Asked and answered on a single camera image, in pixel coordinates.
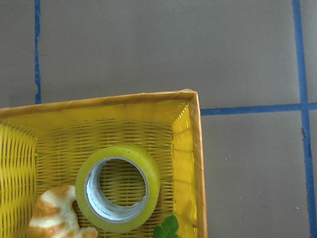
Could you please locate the yellow tape roll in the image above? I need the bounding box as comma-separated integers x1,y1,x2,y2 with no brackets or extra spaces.
75,143,160,233

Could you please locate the yellow plastic woven basket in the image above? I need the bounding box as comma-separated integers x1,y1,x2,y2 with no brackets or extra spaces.
0,89,208,238

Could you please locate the toy carrot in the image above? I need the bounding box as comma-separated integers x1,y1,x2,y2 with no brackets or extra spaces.
153,215,180,238

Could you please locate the toy croissant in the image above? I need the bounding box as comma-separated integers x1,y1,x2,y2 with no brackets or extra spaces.
27,185,98,238

